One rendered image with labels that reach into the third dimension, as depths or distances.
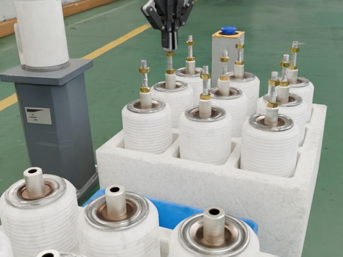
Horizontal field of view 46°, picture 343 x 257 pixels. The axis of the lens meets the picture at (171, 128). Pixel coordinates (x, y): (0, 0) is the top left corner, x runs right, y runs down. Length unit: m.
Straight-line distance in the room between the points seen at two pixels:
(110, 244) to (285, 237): 0.36
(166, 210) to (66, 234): 0.24
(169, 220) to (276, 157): 0.22
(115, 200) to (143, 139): 0.31
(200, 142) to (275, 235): 0.20
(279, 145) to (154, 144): 0.23
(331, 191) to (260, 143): 0.38
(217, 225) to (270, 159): 0.29
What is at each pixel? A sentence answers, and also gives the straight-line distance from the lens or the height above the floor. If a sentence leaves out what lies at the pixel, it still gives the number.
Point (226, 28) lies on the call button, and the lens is 1.10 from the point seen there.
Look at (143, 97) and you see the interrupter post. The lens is 0.77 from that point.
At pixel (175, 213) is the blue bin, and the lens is 0.73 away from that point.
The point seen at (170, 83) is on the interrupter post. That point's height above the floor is 0.26.
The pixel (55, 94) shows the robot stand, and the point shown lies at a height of 0.26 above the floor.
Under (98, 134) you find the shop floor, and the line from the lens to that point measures 1.29.
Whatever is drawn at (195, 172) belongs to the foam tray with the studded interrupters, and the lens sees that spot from 0.71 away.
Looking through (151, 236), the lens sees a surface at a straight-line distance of 0.48.
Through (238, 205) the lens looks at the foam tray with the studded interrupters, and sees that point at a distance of 0.72.
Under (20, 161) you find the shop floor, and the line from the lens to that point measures 1.20.
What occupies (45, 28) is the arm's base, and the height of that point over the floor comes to 0.39.
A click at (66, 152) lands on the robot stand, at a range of 0.93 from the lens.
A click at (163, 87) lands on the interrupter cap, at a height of 0.25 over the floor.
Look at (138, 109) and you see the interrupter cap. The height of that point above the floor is 0.25.
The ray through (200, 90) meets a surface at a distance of 0.96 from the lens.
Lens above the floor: 0.53
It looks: 24 degrees down
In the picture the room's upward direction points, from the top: 2 degrees counter-clockwise
